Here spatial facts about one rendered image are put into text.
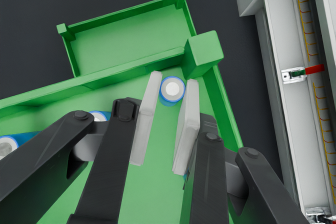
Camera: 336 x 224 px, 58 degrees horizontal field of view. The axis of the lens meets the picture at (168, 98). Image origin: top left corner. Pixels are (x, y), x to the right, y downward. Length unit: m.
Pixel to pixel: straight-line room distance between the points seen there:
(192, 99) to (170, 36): 0.61
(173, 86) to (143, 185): 0.11
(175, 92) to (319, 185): 0.49
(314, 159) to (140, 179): 0.44
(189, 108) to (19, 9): 0.74
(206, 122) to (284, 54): 0.48
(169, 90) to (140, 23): 0.59
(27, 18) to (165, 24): 0.34
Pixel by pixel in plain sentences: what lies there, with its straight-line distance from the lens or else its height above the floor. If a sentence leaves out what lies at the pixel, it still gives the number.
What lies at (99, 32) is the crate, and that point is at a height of 0.00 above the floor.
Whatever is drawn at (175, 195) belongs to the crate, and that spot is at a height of 0.48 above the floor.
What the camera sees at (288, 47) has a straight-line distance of 0.64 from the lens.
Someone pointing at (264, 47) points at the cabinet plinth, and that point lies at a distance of 0.79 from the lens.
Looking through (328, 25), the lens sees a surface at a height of 0.36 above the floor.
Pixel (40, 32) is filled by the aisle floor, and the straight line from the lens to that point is 0.83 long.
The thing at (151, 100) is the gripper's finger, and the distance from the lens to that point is 0.16.
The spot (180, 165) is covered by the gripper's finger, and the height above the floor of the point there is 0.60.
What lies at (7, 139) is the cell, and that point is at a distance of 0.23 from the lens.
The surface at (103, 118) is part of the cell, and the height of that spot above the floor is 0.55.
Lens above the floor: 0.75
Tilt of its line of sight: 86 degrees down
